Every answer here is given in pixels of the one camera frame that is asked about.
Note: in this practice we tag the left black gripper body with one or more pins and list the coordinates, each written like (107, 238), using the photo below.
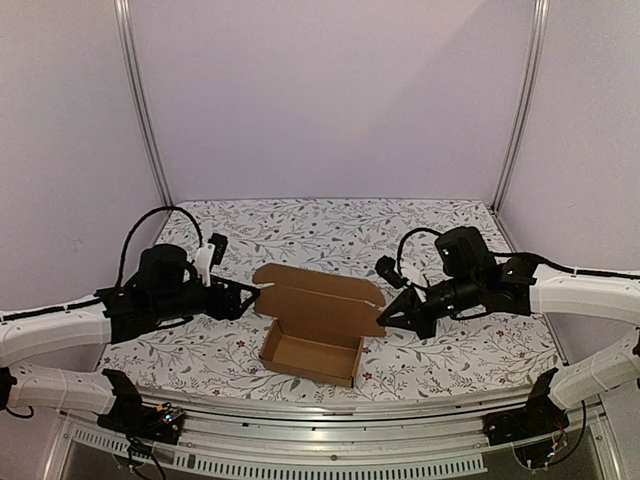
(171, 307)

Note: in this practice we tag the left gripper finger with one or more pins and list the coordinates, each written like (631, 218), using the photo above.
(242, 288)
(240, 304)

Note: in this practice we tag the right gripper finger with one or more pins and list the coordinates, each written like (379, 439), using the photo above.
(401, 309)
(400, 322)

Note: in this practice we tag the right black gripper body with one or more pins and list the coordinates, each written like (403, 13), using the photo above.
(420, 310)

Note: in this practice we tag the brown cardboard box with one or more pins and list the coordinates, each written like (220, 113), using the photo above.
(319, 322)

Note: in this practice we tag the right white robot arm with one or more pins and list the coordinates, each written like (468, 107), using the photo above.
(526, 283)

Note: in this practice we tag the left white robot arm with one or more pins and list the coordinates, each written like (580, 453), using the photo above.
(107, 317)

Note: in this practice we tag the floral patterned table mat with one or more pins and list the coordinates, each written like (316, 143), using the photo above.
(344, 237)

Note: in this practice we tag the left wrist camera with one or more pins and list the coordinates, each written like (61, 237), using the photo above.
(208, 255)

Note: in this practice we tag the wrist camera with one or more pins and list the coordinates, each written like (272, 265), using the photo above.
(402, 275)
(208, 255)

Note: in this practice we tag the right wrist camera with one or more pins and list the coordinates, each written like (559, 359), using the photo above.
(402, 275)

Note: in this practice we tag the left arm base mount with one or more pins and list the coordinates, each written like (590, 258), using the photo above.
(128, 415)

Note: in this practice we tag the aluminium front rail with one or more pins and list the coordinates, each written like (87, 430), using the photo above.
(440, 438)

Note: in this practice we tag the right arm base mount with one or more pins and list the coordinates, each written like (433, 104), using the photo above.
(538, 416)

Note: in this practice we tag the right aluminium frame post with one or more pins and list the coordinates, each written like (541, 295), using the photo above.
(526, 95)

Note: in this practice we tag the aluminium frame post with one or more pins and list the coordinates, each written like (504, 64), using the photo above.
(126, 34)
(526, 95)

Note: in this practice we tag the left aluminium frame post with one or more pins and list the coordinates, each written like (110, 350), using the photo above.
(126, 34)

